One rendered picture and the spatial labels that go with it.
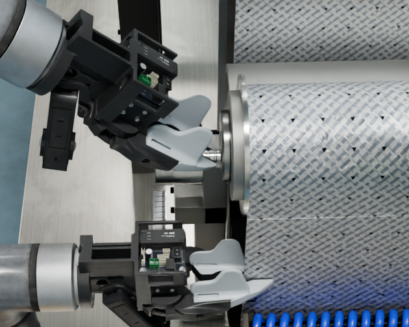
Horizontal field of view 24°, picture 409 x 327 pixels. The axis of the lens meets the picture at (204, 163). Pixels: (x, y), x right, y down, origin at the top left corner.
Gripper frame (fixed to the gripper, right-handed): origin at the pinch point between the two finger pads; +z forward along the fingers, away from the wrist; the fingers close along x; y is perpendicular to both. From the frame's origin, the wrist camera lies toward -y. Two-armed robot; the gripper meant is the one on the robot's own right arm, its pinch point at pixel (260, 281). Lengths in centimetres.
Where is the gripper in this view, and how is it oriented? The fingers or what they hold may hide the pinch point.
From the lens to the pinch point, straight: 107.3
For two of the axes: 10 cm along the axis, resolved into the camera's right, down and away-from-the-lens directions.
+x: -0.4, -7.5, 6.6
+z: 10.0, -0.3, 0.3
